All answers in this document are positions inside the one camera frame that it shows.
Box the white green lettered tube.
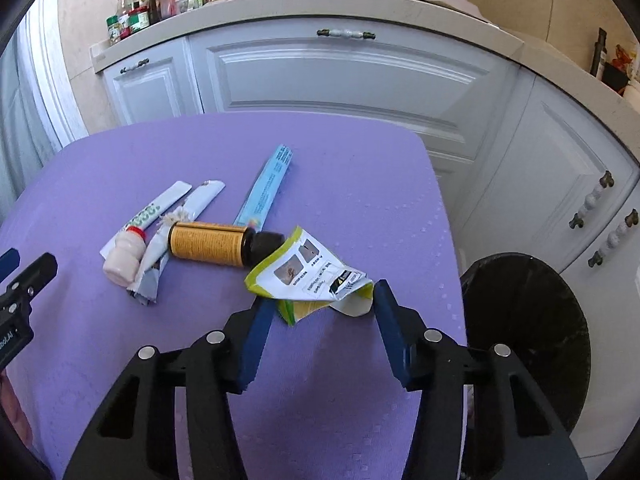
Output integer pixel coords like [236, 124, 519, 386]
[100, 180, 193, 259]

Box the drawer handle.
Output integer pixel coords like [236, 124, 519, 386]
[317, 28, 376, 40]

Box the small cabinet handle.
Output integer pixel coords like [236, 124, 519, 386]
[119, 58, 150, 75]

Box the light grey curtain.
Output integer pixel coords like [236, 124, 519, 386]
[1, 0, 88, 218]

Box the dark olive oil bottle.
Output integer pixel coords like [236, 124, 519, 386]
[589, 28, 608, 80]

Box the red black container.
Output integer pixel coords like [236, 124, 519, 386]
[601, 44, 636, 96]

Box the purple tablecloth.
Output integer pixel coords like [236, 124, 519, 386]
[1, 112, 464, 479]

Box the small white yogurt bottle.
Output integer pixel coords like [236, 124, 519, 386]
[103, 226, 146, 287]

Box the yellow green white pouch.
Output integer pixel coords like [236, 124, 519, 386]
[245, 228, 374, 326]

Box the corner cabinet right handle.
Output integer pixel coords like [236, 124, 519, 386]
[588, 209, 639, 268]

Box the black lined trash bin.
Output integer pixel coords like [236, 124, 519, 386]
[461, 252, 591, 431]

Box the person left hand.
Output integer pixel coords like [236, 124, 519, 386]
[1, 370, 32, 448]

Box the silver white torn wrapper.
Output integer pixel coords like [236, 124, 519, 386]
[126, 179, 227, 307]

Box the light blue sachet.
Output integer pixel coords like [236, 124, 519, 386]
[233, 144, 293, 231]

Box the corner cabinet left handle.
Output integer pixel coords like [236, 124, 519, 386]
[568, 170, 615, 229]

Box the yellow label dark bottle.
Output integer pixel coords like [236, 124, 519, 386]
[168, 222, 285, 269]

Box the corner cabinet handle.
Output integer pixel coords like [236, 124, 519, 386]
[568, 170, 615, 229]
[588, 209, 639, 268]

